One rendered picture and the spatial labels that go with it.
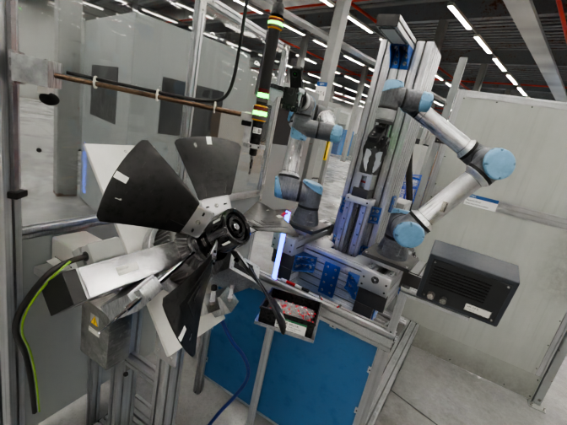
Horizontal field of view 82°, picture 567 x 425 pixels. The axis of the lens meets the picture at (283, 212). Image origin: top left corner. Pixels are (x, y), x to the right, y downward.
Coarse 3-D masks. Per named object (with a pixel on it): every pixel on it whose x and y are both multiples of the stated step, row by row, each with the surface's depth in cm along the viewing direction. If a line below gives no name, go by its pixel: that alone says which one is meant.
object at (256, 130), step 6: (282, 0) 90; (276, 6) 90; (282, 6) 90; (276, 12) 90; (282, 12) 91; (252, 126) 99; (258, 126) 98; (252, 132) 99; (258, 132) 99; (252, 138) 100; (258, 138) 100; (258, 144) 101; (252, 150) 101
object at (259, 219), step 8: (256, 208) 127; (264, 208) 129; (248, 216) 119; (256, 216) 121; (264, 216) 123; (272, 216) 126; (256, 224) 113; (264, 224) 115; (272, 224) 119; (280, 224) 123; (288, 224) 127; (280, 232) 117; (288, 232) 121; (296, 232) 126
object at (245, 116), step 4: (244, 112) 97; (240, 116) 97; (244, 116) 97; (248, 116) 98; (244, 120) 98; (248, 120) 98; (244, 124) 98; (248, 124) 98; (248, 128) 99; (244, 132) 99; (248, 132) 99; (244, 136) 99; (248, 136) 99; (244, 140) 99; (248, 140) 100; (244, 144) 100; (248, 144) 99; (252, 144) 98; (260, 144) 103; (256, 148) 99; (260, 148) 99; (264, 148) 101
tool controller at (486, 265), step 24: (432, 264) 109; (456, 264) 105; (480, 264) 105; (504, 264) 106; (432, 288) 113; (456, 288) 108; (480, 288) 104; (504, 288) 100; (480, 312) 107; (504, 312) 104
